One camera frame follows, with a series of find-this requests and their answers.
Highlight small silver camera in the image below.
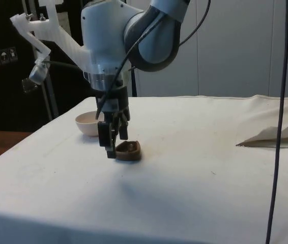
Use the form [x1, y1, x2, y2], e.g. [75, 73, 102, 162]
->
[28, 62, 51, 85]

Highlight white bowl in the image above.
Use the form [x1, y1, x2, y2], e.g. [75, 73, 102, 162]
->
[75, 111, 100, 138]

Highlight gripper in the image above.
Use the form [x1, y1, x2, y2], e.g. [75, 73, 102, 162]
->
[95, 85, 130, 160]

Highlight black cable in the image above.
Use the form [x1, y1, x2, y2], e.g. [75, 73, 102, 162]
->
[130, 66, 139, 98]
[265, 0, 288, 244]
[95, 0, 212, 121]

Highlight coffee beans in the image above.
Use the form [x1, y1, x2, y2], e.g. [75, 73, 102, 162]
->
[120, 142, 137, 152]

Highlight black cabinet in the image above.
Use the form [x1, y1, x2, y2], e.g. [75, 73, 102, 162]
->
[0, 0, 97, 133]

